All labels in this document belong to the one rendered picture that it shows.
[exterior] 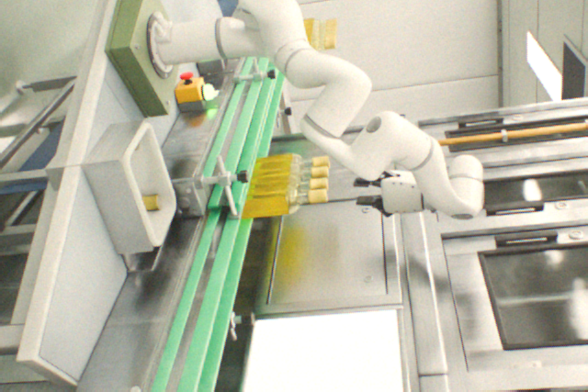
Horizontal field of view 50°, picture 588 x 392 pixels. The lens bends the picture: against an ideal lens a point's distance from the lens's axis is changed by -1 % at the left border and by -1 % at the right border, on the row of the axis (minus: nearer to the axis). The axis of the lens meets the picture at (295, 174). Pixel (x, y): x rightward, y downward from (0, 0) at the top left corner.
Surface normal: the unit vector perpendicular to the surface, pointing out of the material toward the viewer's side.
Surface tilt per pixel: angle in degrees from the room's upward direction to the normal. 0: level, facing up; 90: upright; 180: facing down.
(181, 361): 90
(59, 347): 0
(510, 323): 90
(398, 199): 108
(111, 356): 90
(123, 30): 90
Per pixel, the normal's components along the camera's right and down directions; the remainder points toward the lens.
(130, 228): -0.07, 0.52
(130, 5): -0.19, -0.56
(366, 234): -0.18, -0.84
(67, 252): 0.98, -0.11
